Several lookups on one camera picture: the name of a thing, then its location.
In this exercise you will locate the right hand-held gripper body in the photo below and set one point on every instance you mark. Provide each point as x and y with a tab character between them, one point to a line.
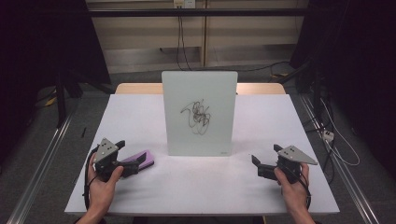
294	155

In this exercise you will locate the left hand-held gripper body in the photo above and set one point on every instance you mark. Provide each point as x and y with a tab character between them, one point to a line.
105	151

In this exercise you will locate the purple whiteboard eraser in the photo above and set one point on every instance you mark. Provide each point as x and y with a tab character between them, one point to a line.
148	161

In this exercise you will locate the white whiteboard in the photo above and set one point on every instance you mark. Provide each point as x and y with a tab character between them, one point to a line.
199	90

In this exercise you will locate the person's right hand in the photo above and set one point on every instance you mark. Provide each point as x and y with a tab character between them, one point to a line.
294	194

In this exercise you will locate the person's left hand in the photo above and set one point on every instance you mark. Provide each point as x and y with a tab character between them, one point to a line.
101	193

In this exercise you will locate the black marker pen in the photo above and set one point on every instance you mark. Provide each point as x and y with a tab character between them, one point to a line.
83	132

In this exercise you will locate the white power strip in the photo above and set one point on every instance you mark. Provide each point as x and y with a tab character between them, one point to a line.
328	135

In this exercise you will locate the wooden table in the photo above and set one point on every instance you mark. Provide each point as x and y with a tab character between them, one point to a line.
137	88

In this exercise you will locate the black metal stand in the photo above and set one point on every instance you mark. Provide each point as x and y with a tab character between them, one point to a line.
316	93
60	99

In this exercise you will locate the black curtain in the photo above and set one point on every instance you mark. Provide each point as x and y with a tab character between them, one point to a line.
358	46
37	46

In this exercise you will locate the black horizontal bar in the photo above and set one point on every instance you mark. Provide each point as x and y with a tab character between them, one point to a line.
218	12

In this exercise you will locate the aluminium floor rail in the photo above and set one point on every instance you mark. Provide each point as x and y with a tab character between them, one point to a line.
40	168
345	174

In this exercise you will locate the white wall socket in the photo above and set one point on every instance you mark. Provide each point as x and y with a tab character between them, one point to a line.
184	3

